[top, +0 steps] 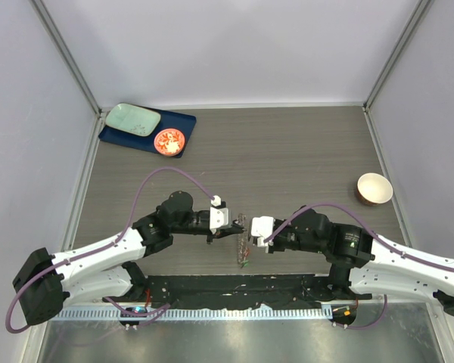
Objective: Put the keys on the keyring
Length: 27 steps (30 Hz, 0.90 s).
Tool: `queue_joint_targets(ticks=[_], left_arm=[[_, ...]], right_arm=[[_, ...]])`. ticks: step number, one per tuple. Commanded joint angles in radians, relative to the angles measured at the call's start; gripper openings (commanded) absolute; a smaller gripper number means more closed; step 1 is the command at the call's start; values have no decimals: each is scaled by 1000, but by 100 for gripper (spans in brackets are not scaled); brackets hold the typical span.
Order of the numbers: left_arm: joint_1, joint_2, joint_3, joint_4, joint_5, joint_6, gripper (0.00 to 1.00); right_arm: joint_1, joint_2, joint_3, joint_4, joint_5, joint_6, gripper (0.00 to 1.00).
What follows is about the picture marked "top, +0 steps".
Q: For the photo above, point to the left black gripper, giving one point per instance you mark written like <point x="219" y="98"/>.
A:
<point x="221" y="233"/>

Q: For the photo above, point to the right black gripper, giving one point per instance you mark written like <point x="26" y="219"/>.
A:
<point x="275" y="246"/>

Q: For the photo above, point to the large metal keyring with rings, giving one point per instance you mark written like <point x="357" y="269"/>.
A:
<point x="242" y="242"/>

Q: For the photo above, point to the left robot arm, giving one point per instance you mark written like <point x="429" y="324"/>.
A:
<point x="48" y="282"/>

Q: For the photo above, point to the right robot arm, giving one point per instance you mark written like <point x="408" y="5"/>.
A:
<point x="362" y="262"/>

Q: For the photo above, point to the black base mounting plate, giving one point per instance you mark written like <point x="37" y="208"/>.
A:
<point x="239" y="292"/>

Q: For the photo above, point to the white brown bowl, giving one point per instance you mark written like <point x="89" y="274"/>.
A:
<point x="373" y="189"/>

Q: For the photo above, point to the red patterned small bowl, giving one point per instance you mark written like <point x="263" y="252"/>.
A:
<point x="169" y="142"/>

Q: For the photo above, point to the dark blue tray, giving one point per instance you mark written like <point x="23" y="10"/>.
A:
<point x="169" y="120"/>

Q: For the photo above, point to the light green rectangular plate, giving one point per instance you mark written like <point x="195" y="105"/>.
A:
<point x="132" y="119"/>

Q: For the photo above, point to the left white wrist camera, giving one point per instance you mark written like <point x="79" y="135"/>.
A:
<point x="219" y="215"/>

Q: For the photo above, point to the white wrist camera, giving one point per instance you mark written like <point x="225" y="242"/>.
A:
<point x="219" y="215"/>
<point x="260" y="229"/>

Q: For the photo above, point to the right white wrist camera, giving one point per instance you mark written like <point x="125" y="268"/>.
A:
<point x="260" y="229"/>

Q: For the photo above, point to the slotted cable duct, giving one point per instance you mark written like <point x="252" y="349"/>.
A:
<point x="110" y="313"/>

